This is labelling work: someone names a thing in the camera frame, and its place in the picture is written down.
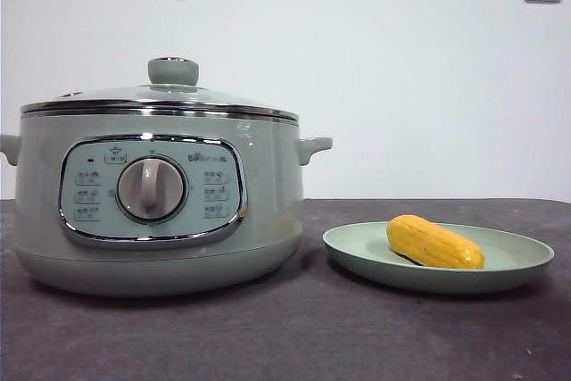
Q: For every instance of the glass lid with green knob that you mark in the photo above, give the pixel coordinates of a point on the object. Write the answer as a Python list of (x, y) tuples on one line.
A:
[(173, 71)]

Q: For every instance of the yellow corn cob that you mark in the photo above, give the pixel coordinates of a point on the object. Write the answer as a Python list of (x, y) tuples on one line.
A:
[(432, 242)]

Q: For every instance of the pale green electric steamer pot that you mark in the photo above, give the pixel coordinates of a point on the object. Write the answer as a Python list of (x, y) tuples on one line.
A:
[(267, 202)]

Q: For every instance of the pale green round plate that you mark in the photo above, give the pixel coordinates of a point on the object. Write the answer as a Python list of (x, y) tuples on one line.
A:
[(513, 256)]

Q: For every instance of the grey round control dial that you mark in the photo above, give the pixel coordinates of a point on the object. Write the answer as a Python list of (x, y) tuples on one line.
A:
[(151, 189)]

